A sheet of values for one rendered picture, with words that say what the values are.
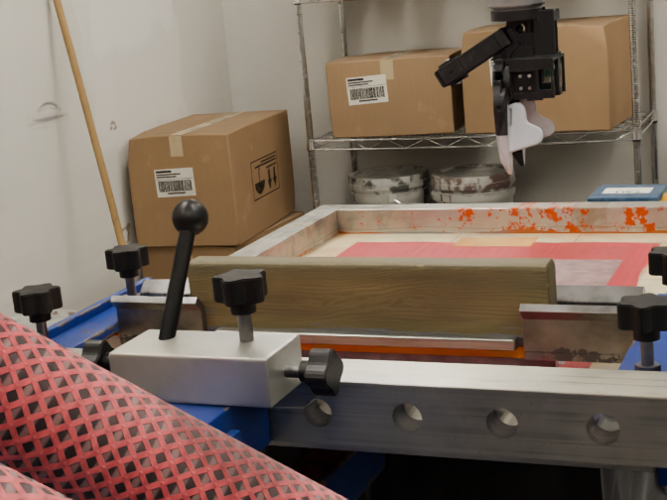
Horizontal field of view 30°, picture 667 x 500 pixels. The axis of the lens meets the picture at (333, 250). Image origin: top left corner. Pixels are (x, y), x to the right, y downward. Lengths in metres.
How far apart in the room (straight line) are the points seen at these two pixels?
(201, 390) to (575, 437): 0.25
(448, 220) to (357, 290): 0.58
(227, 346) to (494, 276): 0.32
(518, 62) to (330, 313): 0.58
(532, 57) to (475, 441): 0.87
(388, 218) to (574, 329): 0.70
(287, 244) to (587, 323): 0.62
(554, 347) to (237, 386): 0.35
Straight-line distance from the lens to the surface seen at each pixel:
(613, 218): 1.66
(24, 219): 4.07
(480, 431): 0.87
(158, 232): 4.50
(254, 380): 0.84
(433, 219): 1.72
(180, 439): 0.45
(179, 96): 4.93
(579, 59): 4.33
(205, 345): 0.88
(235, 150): 4.38
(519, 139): 1.65
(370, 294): 1.15
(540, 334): 1.10
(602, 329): 1.08
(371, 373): 0.90
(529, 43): 1.66
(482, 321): 1.12
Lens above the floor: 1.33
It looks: 13 degrees down
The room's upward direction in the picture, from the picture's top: 5 degrees counter-clockwise
